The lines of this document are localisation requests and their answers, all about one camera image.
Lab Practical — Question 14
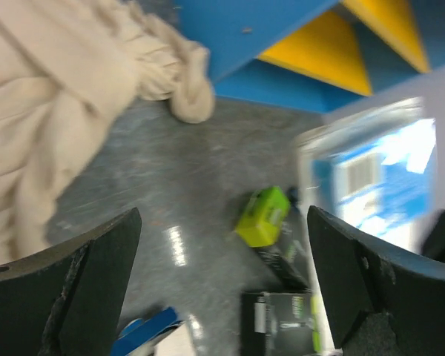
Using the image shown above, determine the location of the clear blister razor pack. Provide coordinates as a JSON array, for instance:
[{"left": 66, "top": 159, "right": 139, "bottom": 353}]
[{"left": 295, "top": 97, "right": 436, "bottom": 251}]

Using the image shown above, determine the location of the white box blue razor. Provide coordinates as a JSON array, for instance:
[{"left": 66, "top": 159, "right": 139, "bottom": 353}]
[{"left": 111, "top": 307, "right": 197, "bottom": 356}]

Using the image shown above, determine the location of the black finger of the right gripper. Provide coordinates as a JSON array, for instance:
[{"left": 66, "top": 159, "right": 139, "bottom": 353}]
[{"left": 421, "top": 210, "right": 445, "bottom": 263}]

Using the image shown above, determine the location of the beige cloth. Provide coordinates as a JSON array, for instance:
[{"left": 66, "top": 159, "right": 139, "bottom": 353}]
[{"left": 0, "top": 1, "right": 215, "bottom": 265}]

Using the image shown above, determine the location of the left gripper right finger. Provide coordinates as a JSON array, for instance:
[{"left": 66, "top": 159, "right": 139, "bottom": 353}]
[{"left": 307, "top": 205, "right": 445, "bottom": 355}]

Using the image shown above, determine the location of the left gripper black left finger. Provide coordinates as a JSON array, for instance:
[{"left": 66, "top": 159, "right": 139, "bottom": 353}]
[{"left": 0, "top": 208, "right": 142, "bottom": 356}]

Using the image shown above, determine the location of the blue shelf unit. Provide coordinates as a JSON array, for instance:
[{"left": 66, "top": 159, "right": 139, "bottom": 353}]
[{"left": 177, "top": 0, "right": 445, "bottom": 113}]

